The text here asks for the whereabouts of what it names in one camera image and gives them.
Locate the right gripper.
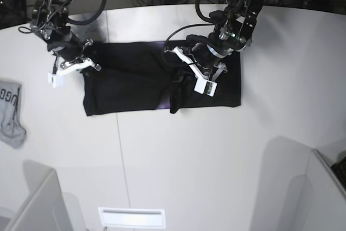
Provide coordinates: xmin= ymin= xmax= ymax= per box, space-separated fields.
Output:
xmin=47 ymin=33 xmax=102 ymax=80

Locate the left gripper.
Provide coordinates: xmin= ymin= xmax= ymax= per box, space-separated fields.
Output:
xmin=163 ymin=35 xmax=227 ymax=90

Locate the black T-shirt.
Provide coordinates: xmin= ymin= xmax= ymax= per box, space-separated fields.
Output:
xmin=83 ymin=41 xmax=242 ymax=116

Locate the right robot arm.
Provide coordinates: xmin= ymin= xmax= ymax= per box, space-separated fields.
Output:
xmin=18 ymin=0 xmax=107 ymax=84

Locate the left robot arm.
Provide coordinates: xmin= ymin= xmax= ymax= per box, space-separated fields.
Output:
xmin=161 ymin=0 xmax=265 ymax=96

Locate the grey folded garment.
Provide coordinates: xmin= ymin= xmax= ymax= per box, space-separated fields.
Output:
xmin=1 ymin=80 xmax=26 ymax=149

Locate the white partition panel left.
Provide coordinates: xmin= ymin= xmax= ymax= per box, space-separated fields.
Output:
xmin=1 ymin=160 xmax=87 ymax=230

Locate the black keyboard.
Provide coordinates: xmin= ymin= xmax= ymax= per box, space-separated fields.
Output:
xmin=331 ymin=157 xmax=346 ymax=188

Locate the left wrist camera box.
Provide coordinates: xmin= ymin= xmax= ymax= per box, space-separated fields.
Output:
xmin=194 ymin=78 xmax=217 ymax=97

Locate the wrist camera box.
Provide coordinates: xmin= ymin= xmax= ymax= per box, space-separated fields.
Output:
xmin=48 ymin=72 xmax=65 ymax=88
xmin=194 ymin=78 xmax=217 ymax=97

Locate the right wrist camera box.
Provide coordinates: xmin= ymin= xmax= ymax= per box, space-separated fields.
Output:
xmin=48 ymin=72 xmax=65 ymax=88

